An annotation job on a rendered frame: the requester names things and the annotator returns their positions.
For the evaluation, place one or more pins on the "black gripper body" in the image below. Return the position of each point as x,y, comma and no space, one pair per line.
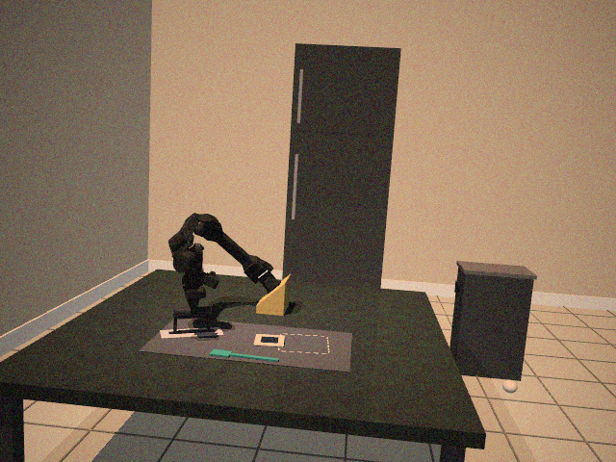
191,279

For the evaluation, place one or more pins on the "cream square tile with dark square center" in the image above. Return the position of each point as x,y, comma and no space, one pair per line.
269,340

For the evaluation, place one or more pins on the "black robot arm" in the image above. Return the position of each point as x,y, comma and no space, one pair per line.
186,257

